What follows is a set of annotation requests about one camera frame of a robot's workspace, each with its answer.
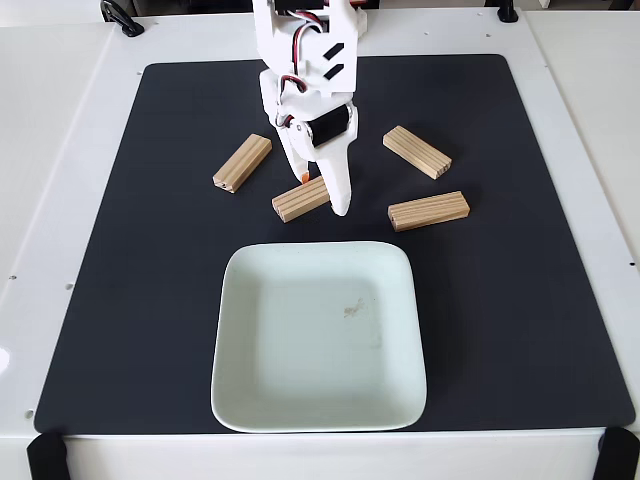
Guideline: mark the pale green square plate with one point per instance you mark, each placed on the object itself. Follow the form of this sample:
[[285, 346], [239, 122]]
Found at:
[[250, 310]]

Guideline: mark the black table mat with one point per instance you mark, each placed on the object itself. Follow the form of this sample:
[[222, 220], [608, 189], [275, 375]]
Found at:
[[150, 250]]

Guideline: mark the black table clamp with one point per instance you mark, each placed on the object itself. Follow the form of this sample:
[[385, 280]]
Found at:
[[122, 20], [507, 12]]

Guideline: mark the grooved wooden block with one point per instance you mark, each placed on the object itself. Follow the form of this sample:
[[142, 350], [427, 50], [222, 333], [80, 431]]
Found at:
[[429, 211], [242, 162], [297, 202], [417, 151]]

